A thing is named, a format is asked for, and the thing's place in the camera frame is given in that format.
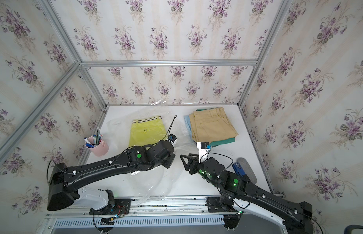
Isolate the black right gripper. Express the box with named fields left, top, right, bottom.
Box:
left=180, top=152, right=221, bottom=190

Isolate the yellow garment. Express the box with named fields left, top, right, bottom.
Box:
left=128, top=116, right=166, bottom=147

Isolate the clear plastic vacuum bag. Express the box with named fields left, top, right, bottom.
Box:
left=100, top=105, right=199, bottom=202

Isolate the beige garment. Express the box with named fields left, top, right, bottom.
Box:
left=188, top=106, right=239, bottom=144

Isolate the light blue garment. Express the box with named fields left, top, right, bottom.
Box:
left=184, top=115, right=192, bottom=138

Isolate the green garment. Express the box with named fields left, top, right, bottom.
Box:
left=195, top=107, right=236, bottom=147

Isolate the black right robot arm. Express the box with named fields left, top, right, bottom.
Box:
left=180, top=154, right=313, bottom=234

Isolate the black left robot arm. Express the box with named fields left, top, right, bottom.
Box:
left=47, top=140, right=175, bottom=211

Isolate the pink pen cup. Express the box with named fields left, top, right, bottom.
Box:
left=84, top=128, right=109, bottom=157

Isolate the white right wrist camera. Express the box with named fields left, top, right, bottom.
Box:
left=197, top=141, right=211, bottom=163

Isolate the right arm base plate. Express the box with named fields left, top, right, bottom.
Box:
left=206, top=196, right=242, bottom=213

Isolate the white slotted cable duct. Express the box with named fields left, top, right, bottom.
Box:
left=53, top=214, right=224, bottom=229

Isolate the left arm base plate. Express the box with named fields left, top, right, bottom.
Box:
left=89, top=199, right=132, bottom=215

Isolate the aluminium mounting rail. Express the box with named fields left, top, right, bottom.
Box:
left=45, top=192, right=289, bottom=218

